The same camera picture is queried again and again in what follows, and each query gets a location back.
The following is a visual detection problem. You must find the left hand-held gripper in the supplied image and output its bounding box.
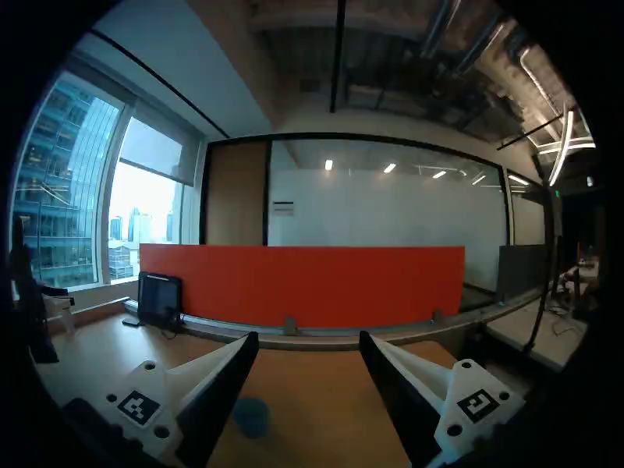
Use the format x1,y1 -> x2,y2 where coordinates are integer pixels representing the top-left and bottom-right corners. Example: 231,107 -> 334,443
9,216 -> 77,365

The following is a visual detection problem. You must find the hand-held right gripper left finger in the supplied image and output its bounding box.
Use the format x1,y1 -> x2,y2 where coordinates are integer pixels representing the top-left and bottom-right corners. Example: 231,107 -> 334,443
63,331 -> 260,468

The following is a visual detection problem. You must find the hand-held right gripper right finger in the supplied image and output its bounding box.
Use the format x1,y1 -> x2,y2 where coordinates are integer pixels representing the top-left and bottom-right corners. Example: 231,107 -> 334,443
358,329 -> 527,468

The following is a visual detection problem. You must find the black box-shaped device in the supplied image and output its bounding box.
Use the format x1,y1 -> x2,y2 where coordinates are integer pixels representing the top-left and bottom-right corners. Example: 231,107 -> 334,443
137,271 -> 183,328

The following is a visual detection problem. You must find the white neighbouring desk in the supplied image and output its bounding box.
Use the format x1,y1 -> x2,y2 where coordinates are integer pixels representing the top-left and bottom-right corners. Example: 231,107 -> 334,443
482,291 -> 588,374

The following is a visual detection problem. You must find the blue plastic cup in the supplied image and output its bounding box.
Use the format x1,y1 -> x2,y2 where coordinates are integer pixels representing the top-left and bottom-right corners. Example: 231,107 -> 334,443
232,397 -> 271,439

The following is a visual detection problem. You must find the grey desk screen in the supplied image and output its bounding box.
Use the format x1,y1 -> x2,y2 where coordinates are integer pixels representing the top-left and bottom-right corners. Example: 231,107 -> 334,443
497,244 -> 555,300

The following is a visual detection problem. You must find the red desk screen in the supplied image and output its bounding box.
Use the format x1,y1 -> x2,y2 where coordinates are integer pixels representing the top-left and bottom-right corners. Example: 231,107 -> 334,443
122,243 -> 537,351

